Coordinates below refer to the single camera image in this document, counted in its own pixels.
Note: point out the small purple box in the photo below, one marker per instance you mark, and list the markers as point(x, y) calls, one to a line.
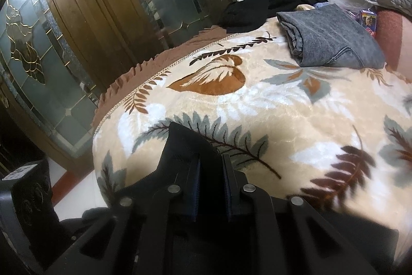
point(369, 20)

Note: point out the folded grey jeans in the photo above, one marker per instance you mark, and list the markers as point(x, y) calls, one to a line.
point(334, 36)

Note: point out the crumpled black garment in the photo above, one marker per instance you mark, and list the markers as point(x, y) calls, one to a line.
point(257, 7)

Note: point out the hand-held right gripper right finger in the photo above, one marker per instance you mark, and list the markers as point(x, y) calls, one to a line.
point(230, 194)

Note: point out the reddish brown cushion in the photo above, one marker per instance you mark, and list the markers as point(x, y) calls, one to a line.
point(394, 39)

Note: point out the black pants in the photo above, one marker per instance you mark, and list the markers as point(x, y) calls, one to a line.
point(183, 146)

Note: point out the brown ruffled bedspread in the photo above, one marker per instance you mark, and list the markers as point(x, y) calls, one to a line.
point(154, 59)

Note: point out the wooden stained glass door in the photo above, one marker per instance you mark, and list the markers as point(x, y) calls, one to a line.
point(80, 36)

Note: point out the leaf print fleece blanket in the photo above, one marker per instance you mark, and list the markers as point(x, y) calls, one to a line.
point(289, 120)

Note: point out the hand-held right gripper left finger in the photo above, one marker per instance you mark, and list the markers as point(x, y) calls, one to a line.
point(194, 194)

